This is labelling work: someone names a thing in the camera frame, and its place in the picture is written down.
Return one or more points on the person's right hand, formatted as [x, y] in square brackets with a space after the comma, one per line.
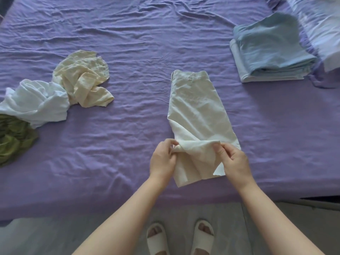
[236, 167]

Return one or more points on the person's left hand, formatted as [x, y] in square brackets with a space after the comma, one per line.
[162, 164]

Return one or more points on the white jeans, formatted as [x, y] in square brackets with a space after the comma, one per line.
[240, 69]

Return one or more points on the pale yellow garment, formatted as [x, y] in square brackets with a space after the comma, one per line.
[82, 76]

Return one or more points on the light blue denim jeans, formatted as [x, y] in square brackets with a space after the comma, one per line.
[271, 45]

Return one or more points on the purple sheet bed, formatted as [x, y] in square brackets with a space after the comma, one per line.
[159, 37]

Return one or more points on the white t-shirt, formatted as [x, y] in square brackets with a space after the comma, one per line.
[37, 103]

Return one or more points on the green garment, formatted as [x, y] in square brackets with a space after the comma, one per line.
[13, 140]

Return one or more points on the person's right forearm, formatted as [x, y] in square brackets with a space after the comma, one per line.
[276, 223]

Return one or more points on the person's left forearm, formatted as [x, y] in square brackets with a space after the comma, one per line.
[122, 220]

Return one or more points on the floral pillow purple trim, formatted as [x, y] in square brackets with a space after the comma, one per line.
[321, 26]

